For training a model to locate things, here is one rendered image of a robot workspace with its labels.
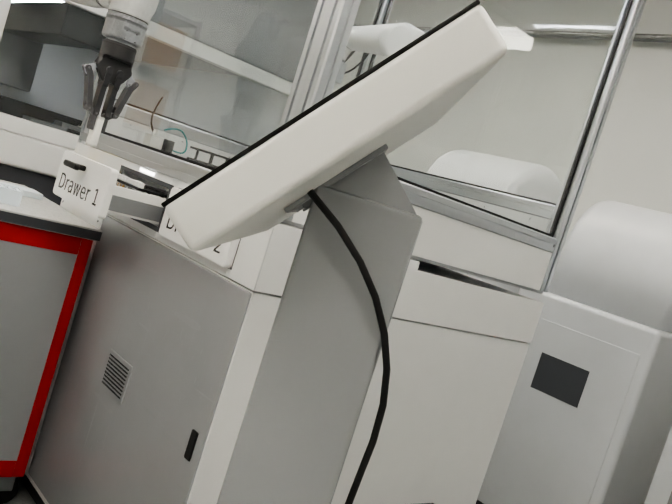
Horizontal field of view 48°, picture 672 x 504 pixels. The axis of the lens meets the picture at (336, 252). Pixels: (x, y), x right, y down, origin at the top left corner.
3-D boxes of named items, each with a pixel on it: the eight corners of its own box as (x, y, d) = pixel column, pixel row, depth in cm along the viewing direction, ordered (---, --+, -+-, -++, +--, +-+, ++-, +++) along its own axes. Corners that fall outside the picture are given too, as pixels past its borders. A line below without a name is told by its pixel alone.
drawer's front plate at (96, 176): (97, 218, 161) (112, 169, 160) (51, 192, 182) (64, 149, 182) (105, 219, 162) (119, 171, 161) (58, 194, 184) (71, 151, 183)
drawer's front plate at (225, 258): (223, 267, 146) (240, 213, 146) (157, 233, 168) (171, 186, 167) (231, 269, 147) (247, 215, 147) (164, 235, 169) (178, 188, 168)
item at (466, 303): (253, 290, 141) (275, 217, 140) (63, 189, 217) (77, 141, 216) (531, 343, 204) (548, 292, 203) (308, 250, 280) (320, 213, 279)
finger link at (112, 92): (111, 68, 168) (117, 70, 169) (98, 117, 169) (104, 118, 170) (118, 69, 165) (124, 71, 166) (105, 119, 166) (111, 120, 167)
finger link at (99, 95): (115, 68, 165) (109, 66, 164) (99, 117, 165) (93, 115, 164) (108, 67, 168) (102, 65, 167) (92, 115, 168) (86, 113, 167)
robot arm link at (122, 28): (155, 26, 165) (147, 52, 166) (137, 25, 172) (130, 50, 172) (117, 10, 159) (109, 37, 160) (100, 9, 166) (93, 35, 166)
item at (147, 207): (104, 211, 163) (112, 185, 163) (63, 189, 182) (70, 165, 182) (251, 246, 190) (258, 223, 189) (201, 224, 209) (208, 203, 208)
